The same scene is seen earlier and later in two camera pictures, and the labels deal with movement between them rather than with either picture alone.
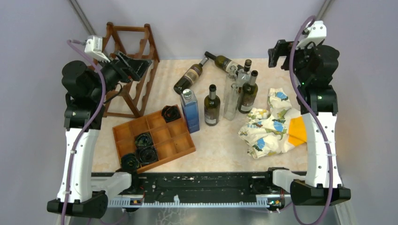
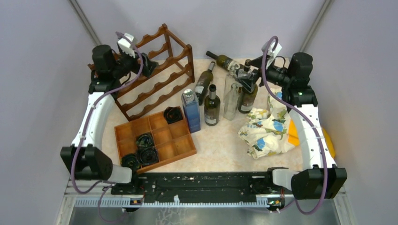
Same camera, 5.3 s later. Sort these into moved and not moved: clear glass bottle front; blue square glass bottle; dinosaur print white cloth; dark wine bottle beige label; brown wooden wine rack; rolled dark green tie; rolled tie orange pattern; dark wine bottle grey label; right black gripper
Moved: right black gripper; dark wine bottle beige label; brown wooden wine rack
Not moved: dark wine bottle grey label; clear glass bottle front; blue square glass bottle; dinosaur print white cloth; rolled tie orange pattern; rolled dark green tie
